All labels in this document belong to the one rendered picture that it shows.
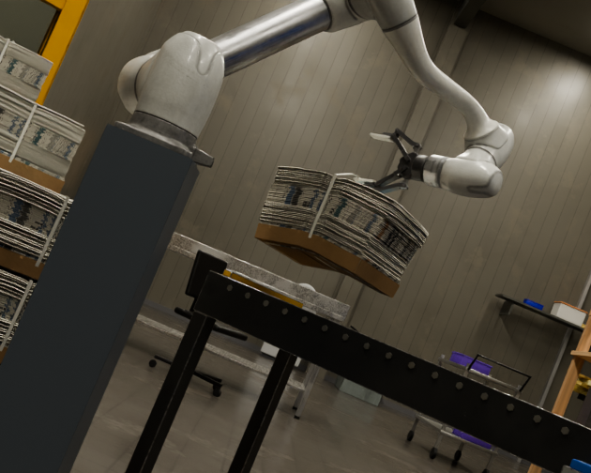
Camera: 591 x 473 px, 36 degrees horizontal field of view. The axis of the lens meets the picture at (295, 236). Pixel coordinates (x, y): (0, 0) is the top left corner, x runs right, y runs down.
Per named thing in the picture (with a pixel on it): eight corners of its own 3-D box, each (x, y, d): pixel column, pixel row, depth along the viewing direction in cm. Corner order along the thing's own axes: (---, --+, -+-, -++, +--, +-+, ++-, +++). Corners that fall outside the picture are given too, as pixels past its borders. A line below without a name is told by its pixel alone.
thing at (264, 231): (253, 236, 265) (257, 222, 266) (298, 264, 289) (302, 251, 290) (300, 245, 257) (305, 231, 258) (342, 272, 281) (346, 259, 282)
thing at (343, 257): (309, 249, 255) (317, 235, 255) (351, 275, 279) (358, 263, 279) (354, 272, 246) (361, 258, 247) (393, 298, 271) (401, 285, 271)
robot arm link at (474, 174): (440, 199, 257) (461, 175, 265) (492, 210, 249) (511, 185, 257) (436, 166, 251) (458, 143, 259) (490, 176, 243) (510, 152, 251)
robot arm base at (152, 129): (206, 165, 198) (217, 142, 199) (111, 125, 198) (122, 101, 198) (211, 176, 216) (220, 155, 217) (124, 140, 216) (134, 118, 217)
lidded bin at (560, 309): (574, 327, 1407) (580, 312, 1409) (582, 328, 1372) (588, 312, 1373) (548, 315, 1407) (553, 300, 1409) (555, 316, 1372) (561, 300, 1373)
